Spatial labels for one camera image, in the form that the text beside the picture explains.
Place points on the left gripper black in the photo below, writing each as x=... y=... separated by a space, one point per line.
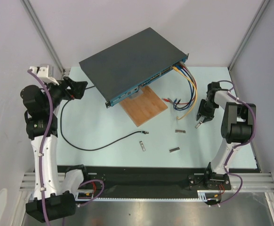
x=77 y=90

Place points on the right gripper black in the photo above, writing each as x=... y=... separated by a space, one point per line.
x=205 y=112

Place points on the silver sfp module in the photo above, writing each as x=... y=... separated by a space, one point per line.
x=180 y=131
x=142 y=146
x=174 y=149
x=198 y=124

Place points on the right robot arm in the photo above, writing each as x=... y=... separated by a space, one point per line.
x=238 y=128

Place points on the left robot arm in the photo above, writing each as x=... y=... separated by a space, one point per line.
x=52 y=199

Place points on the light blue table mat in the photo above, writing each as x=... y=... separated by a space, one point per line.
x=94 y=135

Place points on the wooden board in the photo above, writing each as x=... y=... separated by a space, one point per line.
x=143 y=107

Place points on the black network switch blue front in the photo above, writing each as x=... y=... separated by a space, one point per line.
x=124 y=68

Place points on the aluminium rail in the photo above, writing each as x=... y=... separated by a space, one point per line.
x=252 y=182

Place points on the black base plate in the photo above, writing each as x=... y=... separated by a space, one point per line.
x=151 y=183

